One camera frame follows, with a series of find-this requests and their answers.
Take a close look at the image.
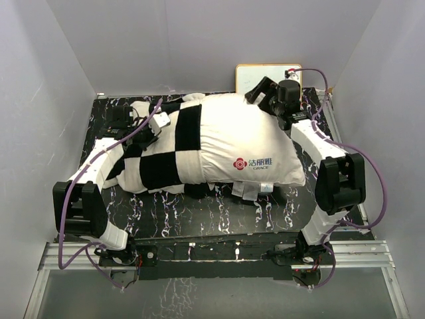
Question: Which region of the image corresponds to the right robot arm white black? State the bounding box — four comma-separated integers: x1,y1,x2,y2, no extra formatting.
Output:
244,76,366,264

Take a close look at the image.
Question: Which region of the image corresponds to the black white checkered pillowcase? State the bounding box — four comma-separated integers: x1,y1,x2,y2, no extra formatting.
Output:
103,93,209,193

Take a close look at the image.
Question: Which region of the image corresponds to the small whiteboard with wooden frame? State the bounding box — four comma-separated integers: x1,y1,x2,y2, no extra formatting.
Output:
232,64,302,102

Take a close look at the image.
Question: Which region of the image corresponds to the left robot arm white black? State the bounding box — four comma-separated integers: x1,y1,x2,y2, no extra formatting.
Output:
52,103,170,265

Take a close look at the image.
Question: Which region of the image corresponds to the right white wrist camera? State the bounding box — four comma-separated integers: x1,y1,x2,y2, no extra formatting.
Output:
284,68,300,82

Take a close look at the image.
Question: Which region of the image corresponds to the aluminium frame rail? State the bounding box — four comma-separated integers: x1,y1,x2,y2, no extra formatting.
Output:
25,89,411,319

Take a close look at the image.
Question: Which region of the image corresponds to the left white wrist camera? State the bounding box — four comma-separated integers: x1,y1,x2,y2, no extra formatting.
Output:
148,112,171,136

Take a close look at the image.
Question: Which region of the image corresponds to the white pillow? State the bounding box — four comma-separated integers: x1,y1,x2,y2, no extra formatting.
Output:
185,92,306,202

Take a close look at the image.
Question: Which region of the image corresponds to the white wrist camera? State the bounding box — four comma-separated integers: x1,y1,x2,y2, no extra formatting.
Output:
284,68,300,82
148,112,171,136

